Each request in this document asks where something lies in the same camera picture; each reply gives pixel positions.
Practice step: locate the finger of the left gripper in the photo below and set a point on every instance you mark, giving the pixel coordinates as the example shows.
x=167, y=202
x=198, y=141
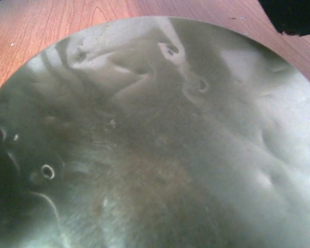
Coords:
x=291, y=17

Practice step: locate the white jar lid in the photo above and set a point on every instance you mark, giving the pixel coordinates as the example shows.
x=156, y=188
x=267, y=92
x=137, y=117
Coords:
x=155, y=132

